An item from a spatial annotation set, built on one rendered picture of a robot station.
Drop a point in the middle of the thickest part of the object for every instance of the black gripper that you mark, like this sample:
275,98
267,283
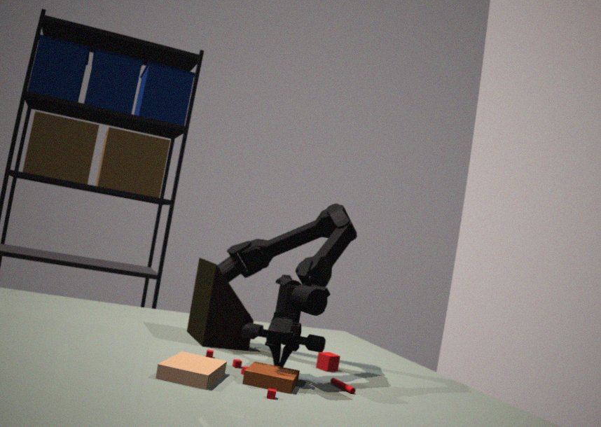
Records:
312,342

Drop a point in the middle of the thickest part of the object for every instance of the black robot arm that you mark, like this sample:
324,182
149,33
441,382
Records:
314,272

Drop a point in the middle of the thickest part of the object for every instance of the red cylinder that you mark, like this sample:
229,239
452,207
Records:
342,385

